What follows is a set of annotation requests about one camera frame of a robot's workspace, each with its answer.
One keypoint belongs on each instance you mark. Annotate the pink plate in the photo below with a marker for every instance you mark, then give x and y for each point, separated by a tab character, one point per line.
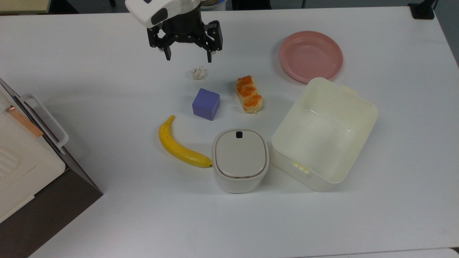
310	56

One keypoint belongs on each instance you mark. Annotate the cream plastic storage box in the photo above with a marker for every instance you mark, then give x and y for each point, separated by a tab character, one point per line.
322	136

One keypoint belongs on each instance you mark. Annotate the crumpled white paper ball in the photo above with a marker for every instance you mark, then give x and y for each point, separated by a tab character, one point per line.
198	73

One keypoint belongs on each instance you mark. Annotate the yellow banana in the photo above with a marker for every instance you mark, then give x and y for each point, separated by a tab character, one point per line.
175	145

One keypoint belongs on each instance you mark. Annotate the purple cube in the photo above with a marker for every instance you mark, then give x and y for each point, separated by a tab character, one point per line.
205	104

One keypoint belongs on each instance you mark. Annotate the dark brown crate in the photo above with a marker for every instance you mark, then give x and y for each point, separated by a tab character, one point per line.
53	208

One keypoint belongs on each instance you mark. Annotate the white toaster oven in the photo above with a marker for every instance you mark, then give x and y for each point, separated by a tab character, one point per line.
21	161

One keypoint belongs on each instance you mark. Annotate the black clamp base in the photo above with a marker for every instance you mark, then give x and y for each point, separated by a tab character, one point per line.
422	10

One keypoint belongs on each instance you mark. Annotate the white desktop trash can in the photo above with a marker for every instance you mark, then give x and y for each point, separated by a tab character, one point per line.
239	157

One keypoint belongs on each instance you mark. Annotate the orange glazed bread loaf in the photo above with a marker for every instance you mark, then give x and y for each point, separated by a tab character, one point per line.
249	94

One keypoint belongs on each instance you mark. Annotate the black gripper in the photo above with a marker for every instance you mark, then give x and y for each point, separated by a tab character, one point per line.
184	28

